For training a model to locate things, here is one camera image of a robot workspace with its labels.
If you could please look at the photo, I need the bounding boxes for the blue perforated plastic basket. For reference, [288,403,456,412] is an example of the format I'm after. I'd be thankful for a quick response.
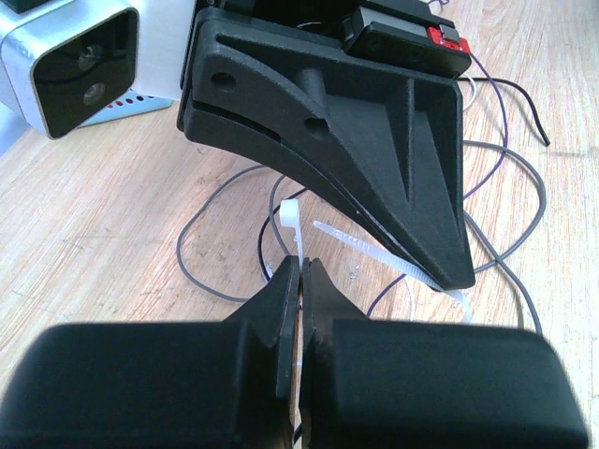
[80,90,173,127]

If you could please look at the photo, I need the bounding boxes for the thin purple wire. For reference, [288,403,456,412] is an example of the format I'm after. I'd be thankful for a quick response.
[366,51,510,319]

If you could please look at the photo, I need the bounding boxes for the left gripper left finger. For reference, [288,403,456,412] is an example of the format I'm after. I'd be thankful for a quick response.
[1,256,300,448]

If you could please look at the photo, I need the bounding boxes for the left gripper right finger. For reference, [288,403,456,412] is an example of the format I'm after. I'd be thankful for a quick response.
[299,260,590,448]

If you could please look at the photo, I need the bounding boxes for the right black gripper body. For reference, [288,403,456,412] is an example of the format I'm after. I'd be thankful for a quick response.
[178,1,475,288]

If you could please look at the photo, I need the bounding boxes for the black wires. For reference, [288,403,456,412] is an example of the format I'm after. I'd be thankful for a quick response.
[176,77,551,336]

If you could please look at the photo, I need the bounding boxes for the white zip tie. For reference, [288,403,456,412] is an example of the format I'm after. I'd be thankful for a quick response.
[279,198,474,326]

